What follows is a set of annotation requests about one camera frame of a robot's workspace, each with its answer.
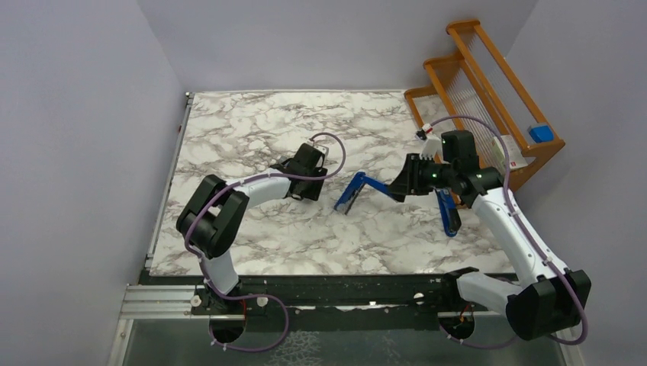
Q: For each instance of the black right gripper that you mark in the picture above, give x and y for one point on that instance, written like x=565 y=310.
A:
x=408 y=181

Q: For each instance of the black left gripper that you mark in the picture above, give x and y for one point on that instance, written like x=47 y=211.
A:
x=313 y=194

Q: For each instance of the blue black stapler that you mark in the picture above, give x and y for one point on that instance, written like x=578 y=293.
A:
x=354 y=188

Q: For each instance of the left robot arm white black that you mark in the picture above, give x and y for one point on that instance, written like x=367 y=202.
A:
x=211 y=219

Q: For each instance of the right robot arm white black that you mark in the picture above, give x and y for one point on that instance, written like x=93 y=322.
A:
x=549 y=296

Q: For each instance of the white red carton box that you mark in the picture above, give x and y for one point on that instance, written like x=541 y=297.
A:
x=507 y=152

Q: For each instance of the orange wooden tiered rack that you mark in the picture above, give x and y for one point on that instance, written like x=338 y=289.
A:
x=480 y=91

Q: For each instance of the blue block on rack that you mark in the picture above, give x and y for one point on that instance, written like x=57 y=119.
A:
x=541 y=133

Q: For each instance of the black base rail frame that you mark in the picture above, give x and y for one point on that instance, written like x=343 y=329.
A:
x=270 y=303

